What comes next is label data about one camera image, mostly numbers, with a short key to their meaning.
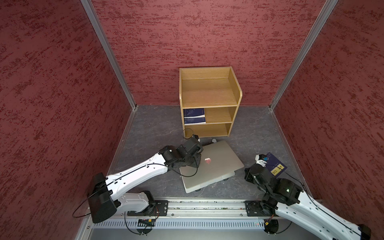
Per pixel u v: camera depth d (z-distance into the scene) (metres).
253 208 0.73
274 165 0.88
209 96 0.83
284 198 0.52
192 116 0.90
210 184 0.81
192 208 0.76
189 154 0.56
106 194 0.39
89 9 0.71
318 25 0.77
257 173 0.57
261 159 0.69
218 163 0.73
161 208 0.74
